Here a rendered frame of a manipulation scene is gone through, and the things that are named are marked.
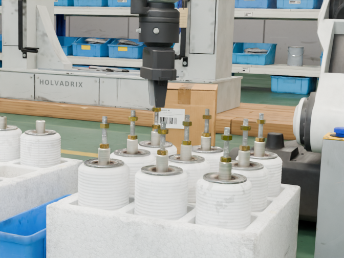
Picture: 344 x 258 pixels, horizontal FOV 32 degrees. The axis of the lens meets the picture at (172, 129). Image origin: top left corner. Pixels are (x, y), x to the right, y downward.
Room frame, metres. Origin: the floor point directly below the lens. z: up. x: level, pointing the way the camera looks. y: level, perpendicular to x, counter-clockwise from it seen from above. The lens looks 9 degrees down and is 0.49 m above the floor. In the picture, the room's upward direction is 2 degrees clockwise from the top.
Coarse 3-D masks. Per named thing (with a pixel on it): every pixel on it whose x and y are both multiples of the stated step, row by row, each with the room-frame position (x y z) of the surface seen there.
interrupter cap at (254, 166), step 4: (236, 160) 1.15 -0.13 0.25; (232, 164) 1.12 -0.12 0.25; (236, 164) 1.13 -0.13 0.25; (252, 164) 1.12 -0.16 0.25; (256, 164) 1.12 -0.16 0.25; (260, 164) 1.12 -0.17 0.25; (232, 168) 1.09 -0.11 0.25; (236, 168) 1.08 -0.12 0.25; (240, 168) 1.08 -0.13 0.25; (244, 168) 1.08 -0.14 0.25; (248, 168) 1.08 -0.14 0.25; (252, 168) 1.08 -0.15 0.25; (256, 168) 1.08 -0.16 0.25; (260, 168) 1.09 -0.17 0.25
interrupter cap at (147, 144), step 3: (141, 141) 1.33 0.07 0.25; (144, 141) 1.33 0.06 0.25; (147, 141) 1.34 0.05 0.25; (150, 141) 1.34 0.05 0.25; (165, 141) 1.34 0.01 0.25; (141, 144) 1.29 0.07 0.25; (144, 144) 1.30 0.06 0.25; (147, 144) 1.30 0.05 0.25; (150, 144) 1.32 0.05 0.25; (165, 144) 1.31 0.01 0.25; (168, 144) 1.31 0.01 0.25; (171, 144) 1.30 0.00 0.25; (150, 147) 1.28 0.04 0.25; (153, 147) 1.28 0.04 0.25; (156, 147) 1.28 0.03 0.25; (159, 147) 1.28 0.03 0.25; (165, 147) 1.28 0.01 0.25
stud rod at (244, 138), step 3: (246, 120) 1.11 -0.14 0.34; (246, 123) 1.11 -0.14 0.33; (243, 132) 1.11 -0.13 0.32; (246, 132) 1.11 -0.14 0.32; (243, 135) 1.11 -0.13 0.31; (246, 135) 1.11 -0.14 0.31; (243, 138) 1.11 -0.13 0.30; (246, 138) 1.11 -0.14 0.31; (243, 141) 1.11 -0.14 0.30; (246, 141) 1.11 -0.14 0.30; (243, 144) 1.11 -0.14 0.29; (246, 144) 1.11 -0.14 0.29; (243, 150) 1.11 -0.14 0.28; (246, 150) 1.11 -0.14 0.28
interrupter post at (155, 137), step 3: (153, 132) 1.30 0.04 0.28; (156, 132) 1.30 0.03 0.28; (153, 135) 1.30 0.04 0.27; (156, 135) 1.30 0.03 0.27; (159, 135) 1.31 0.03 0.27; (153, 138) 1.30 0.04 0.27; (156, 138) 1.30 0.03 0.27; (159, 138) 1.31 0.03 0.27; (153, 141) 1.30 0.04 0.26; (156, 141) 1.30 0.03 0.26; (159, 141) 1.31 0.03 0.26; (153, 144) 1.30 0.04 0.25; (156, 144) 1.30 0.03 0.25; (159, 144) 1.31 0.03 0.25
